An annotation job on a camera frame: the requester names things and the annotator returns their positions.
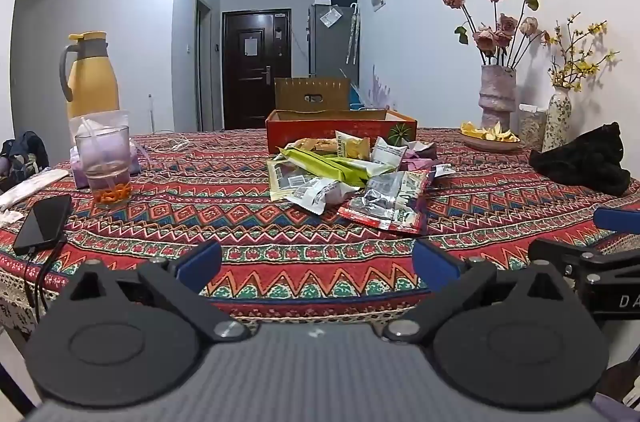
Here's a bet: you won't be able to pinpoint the white packet at table edge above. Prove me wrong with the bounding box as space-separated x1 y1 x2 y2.
0 169 68 209

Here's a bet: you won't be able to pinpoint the yellow flower branches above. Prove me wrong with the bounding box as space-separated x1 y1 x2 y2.
547 15 621 93

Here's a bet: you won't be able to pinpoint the clear plastic wrapper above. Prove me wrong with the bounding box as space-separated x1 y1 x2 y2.
140 136 192 154

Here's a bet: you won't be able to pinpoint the black cloth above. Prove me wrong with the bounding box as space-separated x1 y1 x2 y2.
529 122 632 197

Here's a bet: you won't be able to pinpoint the dried pink rose bunch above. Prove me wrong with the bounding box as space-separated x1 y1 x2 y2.
440 0 551 68

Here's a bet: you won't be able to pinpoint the white paper on door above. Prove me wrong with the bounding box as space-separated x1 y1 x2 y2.
243 30 264 57

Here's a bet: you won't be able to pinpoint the white hanging umbrella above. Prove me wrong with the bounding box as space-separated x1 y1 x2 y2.
345 2 361 64

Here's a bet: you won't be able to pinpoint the red cardboard box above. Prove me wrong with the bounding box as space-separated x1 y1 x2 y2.
265 76 418 154

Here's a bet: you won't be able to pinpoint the black charging cable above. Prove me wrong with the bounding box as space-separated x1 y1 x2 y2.
27 239 68 325

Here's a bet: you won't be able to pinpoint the pile of snack packets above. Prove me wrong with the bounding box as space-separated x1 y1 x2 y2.
267 129 456 236

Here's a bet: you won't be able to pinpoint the yellow-edged snack packet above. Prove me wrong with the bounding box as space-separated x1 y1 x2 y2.
267 159 313 203

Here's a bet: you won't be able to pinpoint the dark brown entrance door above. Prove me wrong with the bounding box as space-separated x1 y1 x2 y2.
221 8 292 130

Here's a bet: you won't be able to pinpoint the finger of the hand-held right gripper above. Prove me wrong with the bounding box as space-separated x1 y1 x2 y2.
528 238 608 274
594 206 640 234

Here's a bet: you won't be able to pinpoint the yellow thermos jug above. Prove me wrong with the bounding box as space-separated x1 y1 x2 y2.
59 31 121 120

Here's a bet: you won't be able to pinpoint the grey side door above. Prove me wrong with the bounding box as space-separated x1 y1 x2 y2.
195 0 216 131

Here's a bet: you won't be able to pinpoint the glass jar with white lid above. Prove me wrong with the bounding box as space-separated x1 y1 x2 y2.
517 102 548 148

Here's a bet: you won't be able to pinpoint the pink ribbed vase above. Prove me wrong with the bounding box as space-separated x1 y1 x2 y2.
478 65 517 133

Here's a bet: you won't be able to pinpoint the grey refrigerator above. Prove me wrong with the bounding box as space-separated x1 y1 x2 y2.
307 2 361 89

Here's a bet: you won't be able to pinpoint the dark backpack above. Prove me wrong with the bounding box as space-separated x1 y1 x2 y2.
0 131 51 193

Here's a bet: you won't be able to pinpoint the black smartphone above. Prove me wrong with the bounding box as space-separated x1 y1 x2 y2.
12 195 73 255

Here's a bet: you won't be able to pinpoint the floral patterned vase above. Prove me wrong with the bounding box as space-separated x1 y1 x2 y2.
542 85 572 151

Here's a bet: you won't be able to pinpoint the clear drinking glass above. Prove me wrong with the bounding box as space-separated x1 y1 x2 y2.
75 125 133 209

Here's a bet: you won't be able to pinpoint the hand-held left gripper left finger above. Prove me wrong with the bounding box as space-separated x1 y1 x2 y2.
62 239 252 344

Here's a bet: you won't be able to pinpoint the brown plate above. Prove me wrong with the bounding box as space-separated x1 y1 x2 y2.
459 129 526 152

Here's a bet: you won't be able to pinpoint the purple tissue pack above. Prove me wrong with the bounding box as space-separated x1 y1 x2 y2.
69 111 148 189

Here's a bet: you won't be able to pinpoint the purple lavender bunch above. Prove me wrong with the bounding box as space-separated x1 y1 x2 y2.
367 65 391 108

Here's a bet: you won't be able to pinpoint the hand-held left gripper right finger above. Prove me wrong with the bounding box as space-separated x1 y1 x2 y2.
382 238 576 344

